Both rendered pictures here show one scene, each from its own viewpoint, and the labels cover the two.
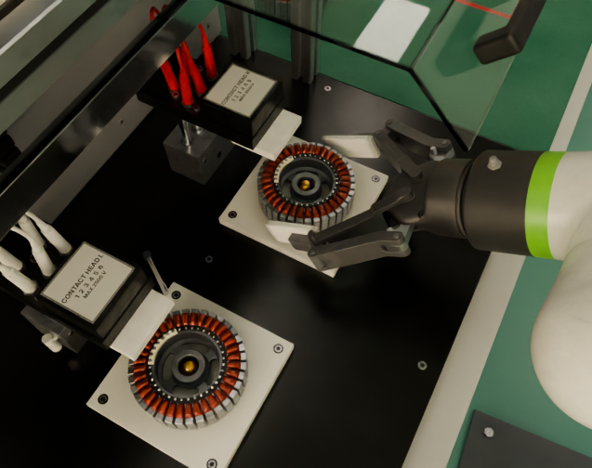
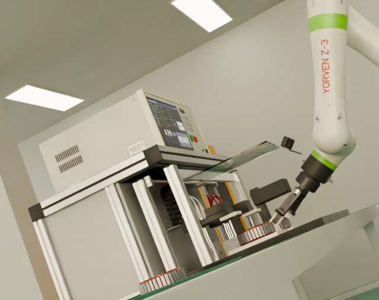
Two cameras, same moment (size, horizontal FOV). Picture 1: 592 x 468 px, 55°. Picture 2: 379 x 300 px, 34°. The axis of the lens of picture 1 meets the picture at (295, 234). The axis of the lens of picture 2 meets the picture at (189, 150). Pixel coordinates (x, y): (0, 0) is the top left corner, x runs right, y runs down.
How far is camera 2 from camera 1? 1.78 m
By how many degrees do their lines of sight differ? 72
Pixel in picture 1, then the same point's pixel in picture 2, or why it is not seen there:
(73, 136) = (203, 174)
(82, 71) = not seen: hidden behind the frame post
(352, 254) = (288, 201)
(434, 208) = (300, 179)
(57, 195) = (193, 263)
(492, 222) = (310, 165)
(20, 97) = (193, 159)
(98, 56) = not seen: hidden behind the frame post
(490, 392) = not seen: outside the picture
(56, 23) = (196, 153)
